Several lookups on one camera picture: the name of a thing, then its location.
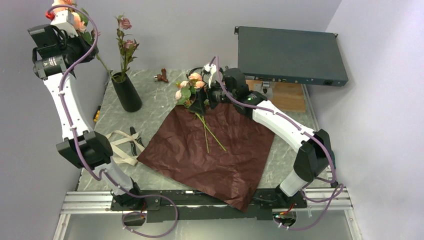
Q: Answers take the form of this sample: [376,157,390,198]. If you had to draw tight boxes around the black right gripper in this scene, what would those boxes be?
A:
[188,74,237,116]

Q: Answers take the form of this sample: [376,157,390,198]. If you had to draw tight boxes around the red flower bouquet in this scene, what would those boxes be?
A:
[174,72,227,153]

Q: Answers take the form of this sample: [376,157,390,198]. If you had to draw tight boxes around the peach flower stem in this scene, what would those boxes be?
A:
[52,0,115,80]

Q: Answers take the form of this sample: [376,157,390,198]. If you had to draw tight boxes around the pink flower stem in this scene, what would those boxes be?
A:
[113,14,140,83]

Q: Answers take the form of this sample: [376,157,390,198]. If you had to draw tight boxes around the dark red wrapping paper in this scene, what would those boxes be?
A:
[137,104,275,213]

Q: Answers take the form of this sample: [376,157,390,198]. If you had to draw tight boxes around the beige ribbon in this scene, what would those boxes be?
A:
[106,130,145,167]

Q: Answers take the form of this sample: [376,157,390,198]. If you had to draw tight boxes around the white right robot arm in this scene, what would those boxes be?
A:
[178,63,335,208]

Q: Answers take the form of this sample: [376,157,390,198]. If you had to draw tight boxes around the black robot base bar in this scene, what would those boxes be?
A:
[110,188,307,223]

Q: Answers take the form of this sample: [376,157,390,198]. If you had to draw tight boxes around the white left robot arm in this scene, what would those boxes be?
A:
[28,24,144,210]

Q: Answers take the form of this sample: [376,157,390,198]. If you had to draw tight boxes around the black cone vase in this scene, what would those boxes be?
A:
[111,72,143,113]

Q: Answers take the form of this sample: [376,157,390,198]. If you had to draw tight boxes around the brown small figurine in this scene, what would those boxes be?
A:
[153,67,169,83]

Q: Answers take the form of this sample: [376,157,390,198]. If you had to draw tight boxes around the black pruning shears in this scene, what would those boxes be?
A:
[129,126,145,157]

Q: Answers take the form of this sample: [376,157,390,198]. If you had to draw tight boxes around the yellow tool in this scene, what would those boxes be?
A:
[93,105,101,123]

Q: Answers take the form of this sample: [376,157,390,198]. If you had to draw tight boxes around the wooden board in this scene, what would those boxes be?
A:
[246,79,306,113]

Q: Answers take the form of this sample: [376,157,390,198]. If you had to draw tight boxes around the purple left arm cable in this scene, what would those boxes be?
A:
[46,3,180,239]

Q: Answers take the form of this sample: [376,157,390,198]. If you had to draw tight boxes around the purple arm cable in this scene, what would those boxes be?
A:
[46,3,180,239]
[209,55,345,232]

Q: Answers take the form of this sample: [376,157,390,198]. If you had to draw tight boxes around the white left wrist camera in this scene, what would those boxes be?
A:
[45,10,78,38]

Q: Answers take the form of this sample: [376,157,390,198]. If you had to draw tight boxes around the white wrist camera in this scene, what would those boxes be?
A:
[201,63,218,88]
[45,10,78,38]

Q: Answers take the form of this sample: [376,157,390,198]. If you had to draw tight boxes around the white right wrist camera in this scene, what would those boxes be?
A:
[201,63,218,88]

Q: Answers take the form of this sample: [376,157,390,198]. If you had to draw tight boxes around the coiled black cable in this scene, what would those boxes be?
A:
[187,66,229,82]

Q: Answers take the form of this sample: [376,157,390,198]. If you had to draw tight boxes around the metal switch stand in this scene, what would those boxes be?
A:
[260,81,275,99]

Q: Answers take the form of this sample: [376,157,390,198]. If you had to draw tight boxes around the dark green network switch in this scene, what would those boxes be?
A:
[234,26,349,87]

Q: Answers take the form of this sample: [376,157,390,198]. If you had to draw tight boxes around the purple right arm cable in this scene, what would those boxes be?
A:
[209,55,345,232]

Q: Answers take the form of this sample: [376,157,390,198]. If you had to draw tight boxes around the aluminium frame rail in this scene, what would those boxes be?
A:
[53,188,363,240]

